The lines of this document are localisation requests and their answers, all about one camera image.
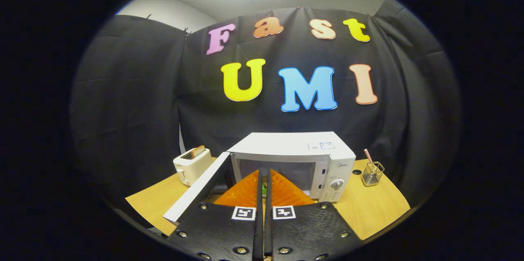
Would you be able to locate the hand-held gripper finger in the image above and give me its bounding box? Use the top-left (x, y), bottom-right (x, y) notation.
top-left (266, 169), bottom-right (364, 261)
top-left (167, 170), bottom-right (263, 261)

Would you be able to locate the white microwave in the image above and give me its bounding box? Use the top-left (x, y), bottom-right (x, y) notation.
top-left (163, 132), bottom-right (357, 224)

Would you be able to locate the cream toaster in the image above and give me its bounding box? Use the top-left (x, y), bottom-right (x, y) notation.
top-left (173, 145), bottom-right (212, 187)

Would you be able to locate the metal wire mesh holder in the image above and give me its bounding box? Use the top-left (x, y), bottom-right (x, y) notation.
top-left (362, 161), bottom-right (385, 187)

